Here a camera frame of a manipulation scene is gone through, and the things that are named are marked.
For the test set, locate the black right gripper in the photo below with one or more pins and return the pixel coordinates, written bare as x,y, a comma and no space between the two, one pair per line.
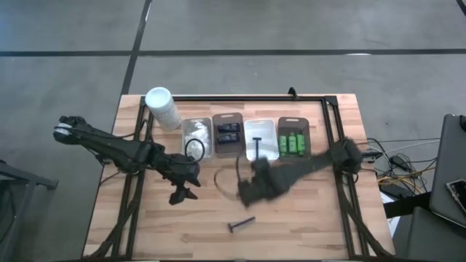
269,178

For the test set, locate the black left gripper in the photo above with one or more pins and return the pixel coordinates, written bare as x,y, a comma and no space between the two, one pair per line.
182,171

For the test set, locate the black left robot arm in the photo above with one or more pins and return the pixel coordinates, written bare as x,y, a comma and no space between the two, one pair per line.
109,145

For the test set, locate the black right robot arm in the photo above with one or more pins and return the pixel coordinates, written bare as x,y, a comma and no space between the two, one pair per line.
346,154

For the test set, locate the brown plastic bin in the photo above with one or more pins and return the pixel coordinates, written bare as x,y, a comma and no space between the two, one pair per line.
228,149
293,123

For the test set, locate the clear plastic bin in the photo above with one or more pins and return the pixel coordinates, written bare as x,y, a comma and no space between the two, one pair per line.
211,145

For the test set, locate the white plastic bin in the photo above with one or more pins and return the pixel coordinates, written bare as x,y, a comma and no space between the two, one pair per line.
269,140

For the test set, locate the white cylindrical canister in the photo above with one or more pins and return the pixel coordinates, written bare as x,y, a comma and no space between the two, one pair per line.
164,109

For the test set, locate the white paper sheet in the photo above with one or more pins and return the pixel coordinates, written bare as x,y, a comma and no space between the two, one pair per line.
391,222

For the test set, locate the black power adapter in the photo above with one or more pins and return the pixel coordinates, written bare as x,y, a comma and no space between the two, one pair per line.
399,163

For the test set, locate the black bar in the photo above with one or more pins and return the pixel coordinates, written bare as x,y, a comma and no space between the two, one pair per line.
404,205

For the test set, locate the grey metal table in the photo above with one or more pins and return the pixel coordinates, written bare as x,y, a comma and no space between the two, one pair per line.
22,176

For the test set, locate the dark grey chair seat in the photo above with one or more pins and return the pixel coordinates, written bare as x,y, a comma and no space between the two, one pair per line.
429,236

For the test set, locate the grey laptop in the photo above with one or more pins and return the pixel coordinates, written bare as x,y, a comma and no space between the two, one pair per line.
446,163

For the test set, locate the smartphone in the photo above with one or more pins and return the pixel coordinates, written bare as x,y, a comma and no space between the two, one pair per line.
458,193

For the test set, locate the black round object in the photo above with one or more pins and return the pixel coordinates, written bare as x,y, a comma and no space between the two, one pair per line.
463,123

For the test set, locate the black aluminium table frame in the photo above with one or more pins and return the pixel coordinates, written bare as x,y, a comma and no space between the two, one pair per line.
255,98

